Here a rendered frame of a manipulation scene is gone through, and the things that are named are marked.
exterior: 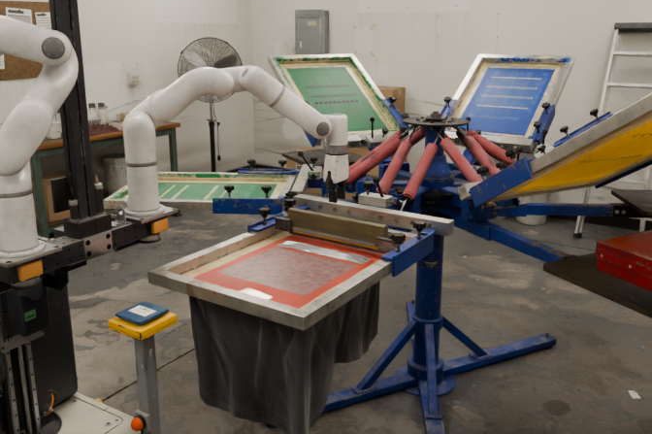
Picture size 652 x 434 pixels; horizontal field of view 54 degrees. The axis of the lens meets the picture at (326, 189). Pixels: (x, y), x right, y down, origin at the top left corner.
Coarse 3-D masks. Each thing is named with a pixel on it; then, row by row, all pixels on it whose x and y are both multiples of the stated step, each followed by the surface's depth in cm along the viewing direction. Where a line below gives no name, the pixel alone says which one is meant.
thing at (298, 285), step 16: (320, 256) 217; (368, 256) 217; (288, 272) 203; (304, 272) 203; (320, 272) 203; (336, 272) 203; (352, 272) 203; (256, 288) 190; (272, 288) 190; (288, 288) 190; (304, 288) 190; (320, 288) 190; (288, 304) 180; (304, 304) 180
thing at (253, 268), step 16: (304, 240) 234; (320, 240) 234; (240, 256) 217; (256, 256) 217; (272, 256) 217; (288, 256) 217; (304, 256) 217; (208, 272) 203; (224, 272) 203; (240, 272) 203; (256, 272) 203; (272, 272) 203; (240, 288) 190
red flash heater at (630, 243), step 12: (612, 240) 187; (624, 240) 187; (636, 240) 187; (648, 240) 187; (600, 252) 186; (612, 252) 182; (624, 252) 179; (636, 252) 177; (648, 252) 177; (600, 264) 187; (612, 264) 183; (624, 264) 179; (636, 264) 175; (648, 264) 172; (612, 276) 184; (624, 276) 180; (636, 276) 176; (648, 276) 173; (648, 288) 173
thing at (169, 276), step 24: (240, 240) 224; (168, 264) 200; (192, 264) 205; (384, 264) 200; (168, 288) 191; (192, 288) 185; (216, 288) 181; (336, 288) 181; (360, 288) 187; (264, 312) 171; (288, 312) 166; (312, 312) 167
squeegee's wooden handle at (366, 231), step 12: (288, 216) 237; (300, 216) 234; (312, 216) 231; (324, 216) 228; (336, 216) 228; (312, 228) 232; (324, 228) 229; (336, 228) 226; (348, 228) 223; (360, 228) 221; (372, 228) 218; (384, 228) 216; (360, 240) 222; (372, 240) 219
